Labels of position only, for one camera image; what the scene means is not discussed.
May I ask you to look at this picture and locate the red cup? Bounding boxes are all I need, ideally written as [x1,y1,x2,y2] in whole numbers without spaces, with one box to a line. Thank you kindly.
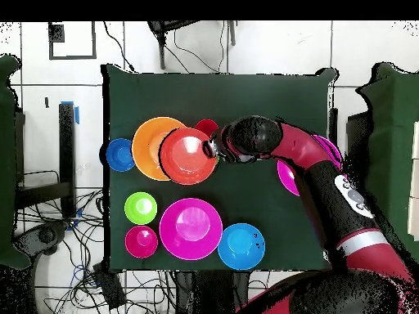
[195,119,219,138]

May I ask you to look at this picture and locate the orange-red bowl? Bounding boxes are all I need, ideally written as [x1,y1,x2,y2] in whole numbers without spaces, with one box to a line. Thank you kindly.
[159,127,219,186]

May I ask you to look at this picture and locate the large orange bowl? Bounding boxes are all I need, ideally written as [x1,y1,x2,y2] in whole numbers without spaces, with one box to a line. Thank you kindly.
[131,116,187,182]

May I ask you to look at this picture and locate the dark green tablecloth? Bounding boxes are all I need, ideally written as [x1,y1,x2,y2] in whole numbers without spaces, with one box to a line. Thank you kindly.
[101,64,338,274]

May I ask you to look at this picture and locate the large pink bowl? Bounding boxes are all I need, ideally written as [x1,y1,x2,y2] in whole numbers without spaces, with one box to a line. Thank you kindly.
[277,134,344,197]
[159,197,224,262]

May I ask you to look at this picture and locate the small dark blue bowl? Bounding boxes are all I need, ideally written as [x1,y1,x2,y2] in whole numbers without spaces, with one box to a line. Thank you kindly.
[105,137,136,173]

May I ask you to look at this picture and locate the small green bowl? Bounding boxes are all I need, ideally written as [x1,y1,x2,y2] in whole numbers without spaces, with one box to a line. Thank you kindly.
[124,191,159,226]

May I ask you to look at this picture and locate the light blue bowl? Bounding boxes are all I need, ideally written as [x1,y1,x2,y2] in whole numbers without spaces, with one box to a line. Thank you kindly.
[217,222,267,271]

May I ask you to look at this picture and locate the small crimson bowl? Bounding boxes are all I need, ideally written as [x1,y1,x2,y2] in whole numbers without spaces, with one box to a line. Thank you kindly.
[124,225,160,259]

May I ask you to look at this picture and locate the blue tape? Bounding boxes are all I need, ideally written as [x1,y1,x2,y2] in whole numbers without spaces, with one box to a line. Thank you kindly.
[60,101,80,126]

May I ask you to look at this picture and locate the black bench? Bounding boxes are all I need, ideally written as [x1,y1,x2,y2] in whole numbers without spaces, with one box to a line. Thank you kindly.
[14,102,77,219]

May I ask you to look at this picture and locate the black power brick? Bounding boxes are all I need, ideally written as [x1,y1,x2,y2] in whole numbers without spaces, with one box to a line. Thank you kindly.
[92,262,128,311]

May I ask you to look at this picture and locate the green-covered side table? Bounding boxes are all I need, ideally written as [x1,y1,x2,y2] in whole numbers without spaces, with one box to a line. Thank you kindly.
[355,62,419,262]
[0,54,32,270]

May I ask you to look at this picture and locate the grey office chair base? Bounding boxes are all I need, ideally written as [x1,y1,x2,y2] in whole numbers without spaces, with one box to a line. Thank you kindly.
[14,221,70,257]

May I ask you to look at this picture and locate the white boxes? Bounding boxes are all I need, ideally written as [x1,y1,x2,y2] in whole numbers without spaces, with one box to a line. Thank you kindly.
[407,119,419,242]

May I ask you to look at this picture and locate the black cable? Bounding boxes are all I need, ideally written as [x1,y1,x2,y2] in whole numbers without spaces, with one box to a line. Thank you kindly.
[102,20,136,72]

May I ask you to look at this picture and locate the tangle of cables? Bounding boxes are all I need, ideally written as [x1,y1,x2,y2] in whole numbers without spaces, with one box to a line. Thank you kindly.
[16,187,178,314]

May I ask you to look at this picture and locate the black square frame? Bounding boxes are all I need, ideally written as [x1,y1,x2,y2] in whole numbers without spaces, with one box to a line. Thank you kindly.
[47,20,98,61]

